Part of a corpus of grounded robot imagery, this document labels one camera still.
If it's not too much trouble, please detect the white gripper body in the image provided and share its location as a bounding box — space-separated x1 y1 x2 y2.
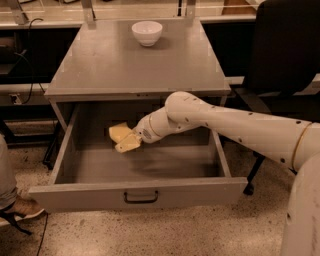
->
134 115 156 143

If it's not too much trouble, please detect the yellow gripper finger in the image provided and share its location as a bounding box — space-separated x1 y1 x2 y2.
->
115 133 142 153

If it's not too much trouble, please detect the black drawer handle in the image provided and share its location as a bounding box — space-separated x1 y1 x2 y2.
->
123 191 159 204

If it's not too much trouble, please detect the tan shoe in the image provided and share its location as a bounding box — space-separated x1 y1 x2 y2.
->
0 196 44 225

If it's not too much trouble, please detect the grey metal cabinet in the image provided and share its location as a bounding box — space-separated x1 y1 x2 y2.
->
45 18 230 127

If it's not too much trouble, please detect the black office chair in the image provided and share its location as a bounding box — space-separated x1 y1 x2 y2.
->
229 0 320 197

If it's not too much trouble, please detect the yellow sponge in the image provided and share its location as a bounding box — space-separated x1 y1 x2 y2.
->
109 122 132 143

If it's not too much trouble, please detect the person's leg in jeans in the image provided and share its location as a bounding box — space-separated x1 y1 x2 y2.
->
0 135 17 210

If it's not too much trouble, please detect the black floor cable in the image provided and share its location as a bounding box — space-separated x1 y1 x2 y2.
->
35 213 50 256

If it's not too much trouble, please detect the open grey top drawer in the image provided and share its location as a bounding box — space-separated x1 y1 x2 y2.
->
29 102 247 212

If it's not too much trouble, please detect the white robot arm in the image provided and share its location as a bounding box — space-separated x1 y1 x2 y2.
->
109 91 320 256

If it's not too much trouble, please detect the black power cable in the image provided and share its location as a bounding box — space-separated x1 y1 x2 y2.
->
13 17 48 105

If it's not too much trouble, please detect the white ceramic bowl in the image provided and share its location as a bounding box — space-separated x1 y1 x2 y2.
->
131 21 163 47

